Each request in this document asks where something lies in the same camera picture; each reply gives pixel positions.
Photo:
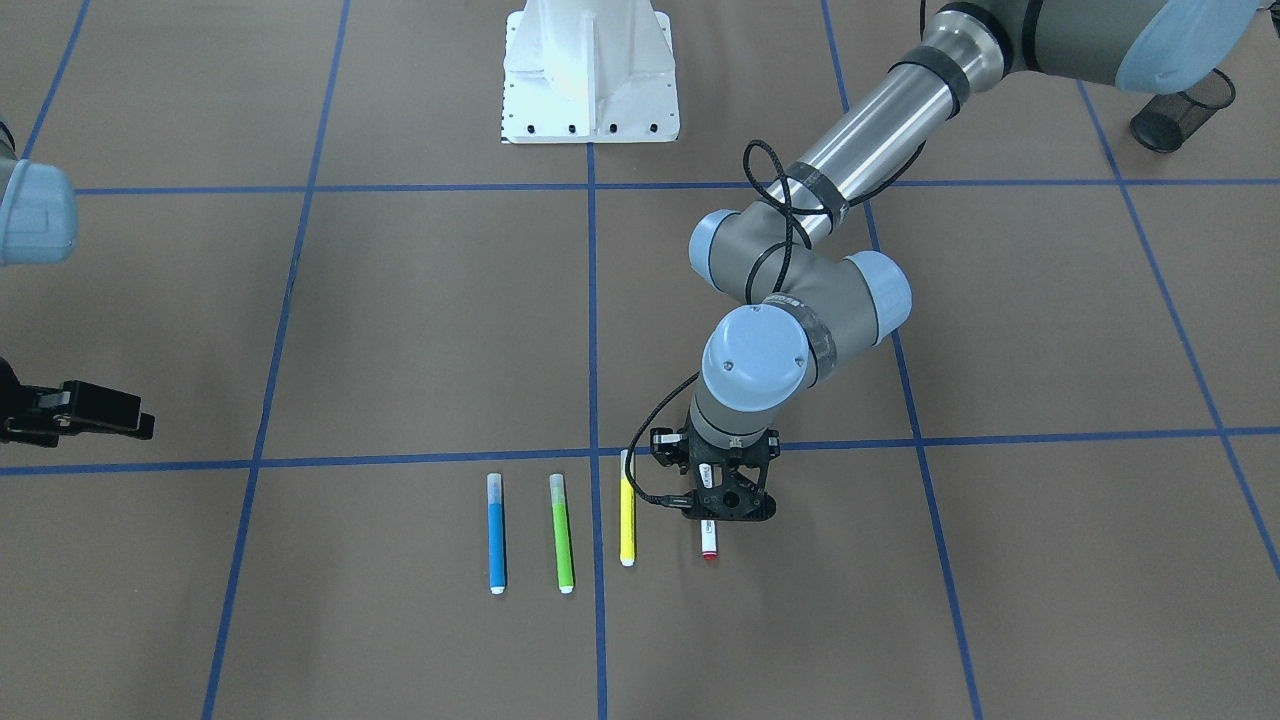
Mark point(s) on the yellow highlighter marker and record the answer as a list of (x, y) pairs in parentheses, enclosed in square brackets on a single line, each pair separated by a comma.
[(628, 544)]

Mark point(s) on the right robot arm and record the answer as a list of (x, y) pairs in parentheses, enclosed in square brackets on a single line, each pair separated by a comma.
[(39, 225)]

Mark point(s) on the near black mesh pen cup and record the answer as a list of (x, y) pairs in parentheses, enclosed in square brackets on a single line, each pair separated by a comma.
[(1168, 120)]

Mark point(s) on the blue highlighter marker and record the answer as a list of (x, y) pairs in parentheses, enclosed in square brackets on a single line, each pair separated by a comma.
[(496, 533)]

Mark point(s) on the white camera stand column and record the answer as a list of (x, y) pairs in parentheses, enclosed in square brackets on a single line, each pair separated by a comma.
[(589, 72)]

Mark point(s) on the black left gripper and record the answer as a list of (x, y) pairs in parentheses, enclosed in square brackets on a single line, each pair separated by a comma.
[(664, 445)]

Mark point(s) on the red capped white marker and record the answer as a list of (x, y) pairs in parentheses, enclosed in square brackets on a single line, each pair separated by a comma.
[(708, 540)]

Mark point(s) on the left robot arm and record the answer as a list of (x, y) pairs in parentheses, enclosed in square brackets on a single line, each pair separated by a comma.
[(799, 316)]

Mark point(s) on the green highlighter marker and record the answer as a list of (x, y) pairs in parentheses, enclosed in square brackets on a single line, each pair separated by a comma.
[(565, 574)]

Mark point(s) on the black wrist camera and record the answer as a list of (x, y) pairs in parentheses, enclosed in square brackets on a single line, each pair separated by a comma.
[(670, 447)]

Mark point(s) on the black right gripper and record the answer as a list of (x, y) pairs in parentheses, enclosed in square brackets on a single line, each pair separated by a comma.
[(32, 410)]

